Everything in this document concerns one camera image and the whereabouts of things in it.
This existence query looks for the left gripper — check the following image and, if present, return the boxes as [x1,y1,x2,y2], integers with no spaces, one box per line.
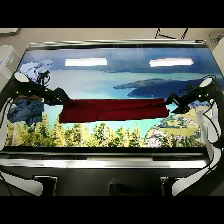
[53,87,72,105]

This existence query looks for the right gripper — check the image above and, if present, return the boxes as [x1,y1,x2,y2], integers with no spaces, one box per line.
[164,92,184,111]

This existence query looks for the dark red garment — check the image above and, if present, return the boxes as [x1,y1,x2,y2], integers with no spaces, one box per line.
[58,97,170,124]

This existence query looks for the pale blue garment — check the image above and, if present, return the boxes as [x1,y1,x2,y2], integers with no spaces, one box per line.
[19,58,55,81]

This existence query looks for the blue jeans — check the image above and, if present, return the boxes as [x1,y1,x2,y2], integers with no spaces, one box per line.
[7,95,46,127]

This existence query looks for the silver frame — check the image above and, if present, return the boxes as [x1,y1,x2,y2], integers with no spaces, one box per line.
[0,151,214,197]

